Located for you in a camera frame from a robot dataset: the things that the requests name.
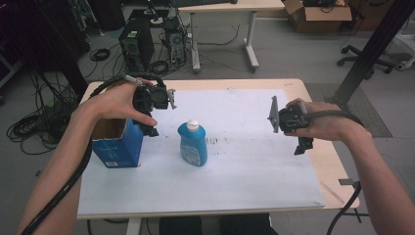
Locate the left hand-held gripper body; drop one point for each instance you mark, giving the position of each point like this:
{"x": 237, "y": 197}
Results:
{"x": 156, "y": 96}

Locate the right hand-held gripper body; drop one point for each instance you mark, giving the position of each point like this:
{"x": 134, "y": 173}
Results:
{"x": 292, "y": 119}

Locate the person's right hand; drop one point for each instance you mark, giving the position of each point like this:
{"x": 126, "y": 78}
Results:
{"x": 329, "y": 124}

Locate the person's left hand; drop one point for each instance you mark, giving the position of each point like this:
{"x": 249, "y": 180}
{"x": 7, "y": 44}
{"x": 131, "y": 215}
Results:
{"x": 111, "y": 103}

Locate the white table mat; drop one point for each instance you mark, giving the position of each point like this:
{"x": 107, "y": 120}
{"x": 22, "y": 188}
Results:
{"x": 254, "y": 156}

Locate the blue bottle with white cap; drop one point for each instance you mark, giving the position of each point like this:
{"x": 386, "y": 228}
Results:
{"x": 193, "y": 143}

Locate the small black computer tower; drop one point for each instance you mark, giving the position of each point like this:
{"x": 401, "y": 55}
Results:
{"x": 175, "y": 40}

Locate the large black computer tower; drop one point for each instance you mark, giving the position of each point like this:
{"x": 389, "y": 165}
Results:
{"x": 137, "y": 42}

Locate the open blue cardboard box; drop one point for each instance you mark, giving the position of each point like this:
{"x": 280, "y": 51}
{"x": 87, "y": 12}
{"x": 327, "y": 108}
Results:
{"x": 119, "y": 147}

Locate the dark grey floor mat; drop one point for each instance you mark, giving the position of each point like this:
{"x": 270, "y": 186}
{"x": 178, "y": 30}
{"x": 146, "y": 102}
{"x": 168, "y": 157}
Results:
{"x": 362, "y": 107}

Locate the grey table edge clamp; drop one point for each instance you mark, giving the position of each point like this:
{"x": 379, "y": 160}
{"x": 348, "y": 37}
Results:
{"x": 345, "y": 181}

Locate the black office chair base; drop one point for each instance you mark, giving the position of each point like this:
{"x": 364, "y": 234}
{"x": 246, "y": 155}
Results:
{"x": 362, "y": 57}

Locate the open brown cardboard box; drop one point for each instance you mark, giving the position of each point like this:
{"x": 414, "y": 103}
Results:
{"x": 316, "y": 16}

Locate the light wooden desk white legs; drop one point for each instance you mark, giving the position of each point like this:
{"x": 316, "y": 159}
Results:
{"x": 228, "y": 6}

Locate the dark curtain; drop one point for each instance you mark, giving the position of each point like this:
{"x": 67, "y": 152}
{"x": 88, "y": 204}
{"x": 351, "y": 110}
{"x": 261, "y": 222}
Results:
{"x": 36, "y": 36}

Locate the black metal post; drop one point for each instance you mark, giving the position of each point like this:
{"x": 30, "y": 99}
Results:
{"x": 375, "y": 45}

